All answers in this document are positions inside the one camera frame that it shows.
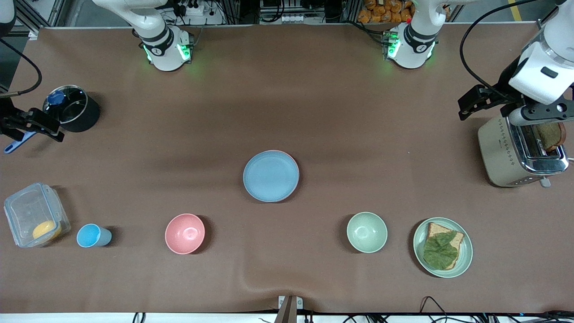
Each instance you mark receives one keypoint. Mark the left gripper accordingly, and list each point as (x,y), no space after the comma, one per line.
(505,95)

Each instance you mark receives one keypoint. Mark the orange snack bags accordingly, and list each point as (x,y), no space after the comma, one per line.
(385,11)

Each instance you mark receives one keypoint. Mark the beige chrome toaster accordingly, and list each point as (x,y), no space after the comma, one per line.
(500,152)

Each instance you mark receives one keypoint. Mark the blue cup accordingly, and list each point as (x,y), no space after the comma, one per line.
(89,236)

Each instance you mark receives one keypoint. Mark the pink bowl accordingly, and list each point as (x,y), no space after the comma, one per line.
(184,233)

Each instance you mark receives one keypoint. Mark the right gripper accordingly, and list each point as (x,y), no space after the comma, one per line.
(6,117)

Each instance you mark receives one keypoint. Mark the orange round food piece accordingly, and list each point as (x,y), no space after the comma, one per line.
(46,230)

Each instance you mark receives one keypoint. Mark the brown toast slice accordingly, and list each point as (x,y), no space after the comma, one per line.
(552,137)

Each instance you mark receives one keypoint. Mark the blue plate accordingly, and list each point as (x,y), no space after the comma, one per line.
(271,177)

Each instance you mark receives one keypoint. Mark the white power strip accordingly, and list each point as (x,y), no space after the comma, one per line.
(193,9)

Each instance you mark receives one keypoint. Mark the blue plastic spoon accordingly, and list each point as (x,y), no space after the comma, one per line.
(15,144)

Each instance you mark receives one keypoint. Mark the green plate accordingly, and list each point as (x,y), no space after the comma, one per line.
(466,255)

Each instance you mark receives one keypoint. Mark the green lettuce leaf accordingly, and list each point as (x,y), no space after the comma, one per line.
(440,252)

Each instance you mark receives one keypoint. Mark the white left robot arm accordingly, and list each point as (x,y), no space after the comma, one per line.
(410,47)

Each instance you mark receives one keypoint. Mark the metal table clamp bracket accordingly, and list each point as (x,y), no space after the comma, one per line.
(290,307)

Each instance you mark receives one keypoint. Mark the pink plate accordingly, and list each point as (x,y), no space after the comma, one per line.
(290,155)

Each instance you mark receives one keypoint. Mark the bread slice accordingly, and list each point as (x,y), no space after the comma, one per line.
(437,229)

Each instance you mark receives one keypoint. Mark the black pot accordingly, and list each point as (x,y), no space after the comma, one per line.
(87,116)

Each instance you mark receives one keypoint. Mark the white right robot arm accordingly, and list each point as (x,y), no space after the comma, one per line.
(163,49)

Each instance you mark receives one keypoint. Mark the clear plastic container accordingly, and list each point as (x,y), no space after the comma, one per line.
(27,211)

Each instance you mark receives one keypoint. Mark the brown table cover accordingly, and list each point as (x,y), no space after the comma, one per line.
(287,103)

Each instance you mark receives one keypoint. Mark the green bowl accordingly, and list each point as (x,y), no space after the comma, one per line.
(367,232)

